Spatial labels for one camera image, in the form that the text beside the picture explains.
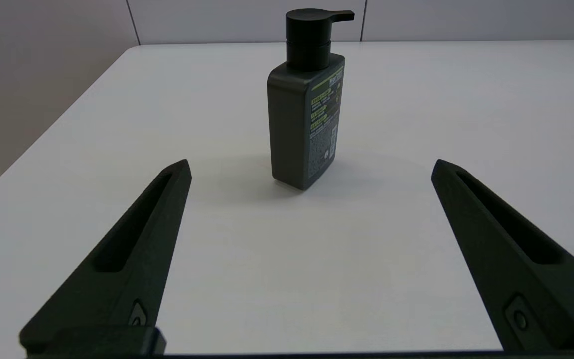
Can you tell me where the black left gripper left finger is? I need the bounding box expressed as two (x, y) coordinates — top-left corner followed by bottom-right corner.
(19, 159), (192, 356)

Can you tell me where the dark grey pump dispenser bottle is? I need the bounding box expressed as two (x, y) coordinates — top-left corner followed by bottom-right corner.
(267, 9), (355, 191)

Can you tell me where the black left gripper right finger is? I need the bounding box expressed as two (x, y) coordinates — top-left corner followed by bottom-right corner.
(431, 159), (574, 355)

